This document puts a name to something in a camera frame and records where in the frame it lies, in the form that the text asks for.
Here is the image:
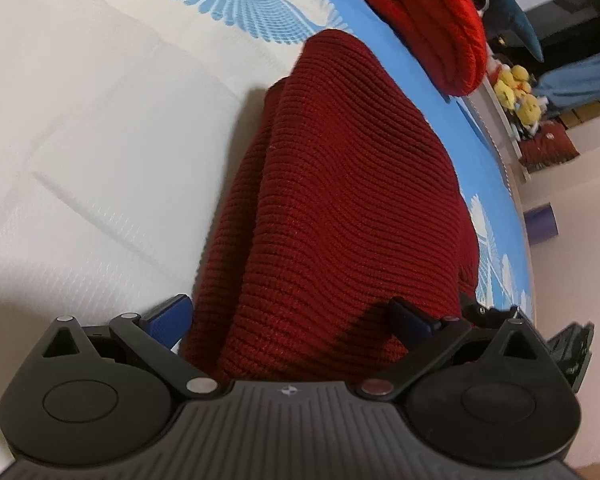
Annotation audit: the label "blue and white bedsheet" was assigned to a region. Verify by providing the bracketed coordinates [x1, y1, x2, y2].
[0, 0, 533, 472]

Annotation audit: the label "yellow plush toys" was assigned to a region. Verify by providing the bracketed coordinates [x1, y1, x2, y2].
[492, 64, 543, 129]

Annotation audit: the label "teal cloth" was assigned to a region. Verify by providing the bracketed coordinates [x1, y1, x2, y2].
[482, 0, 544, 63]

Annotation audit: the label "blue curtain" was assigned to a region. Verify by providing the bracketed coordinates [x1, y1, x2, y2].
[533, 53, 600, 112]

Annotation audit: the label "dark red knit garment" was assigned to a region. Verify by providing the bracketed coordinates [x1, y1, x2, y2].
[181, 30, 479, 384]

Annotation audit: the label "bright red folded sweater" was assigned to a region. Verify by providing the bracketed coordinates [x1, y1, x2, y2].
[365, 0, 486, 96]

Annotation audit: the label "red bag on floor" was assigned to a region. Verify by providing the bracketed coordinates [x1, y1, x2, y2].
[518, 120, 580, 172]

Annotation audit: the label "purple storage box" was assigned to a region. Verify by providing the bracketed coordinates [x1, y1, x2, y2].
[524, 203, 559, 246]

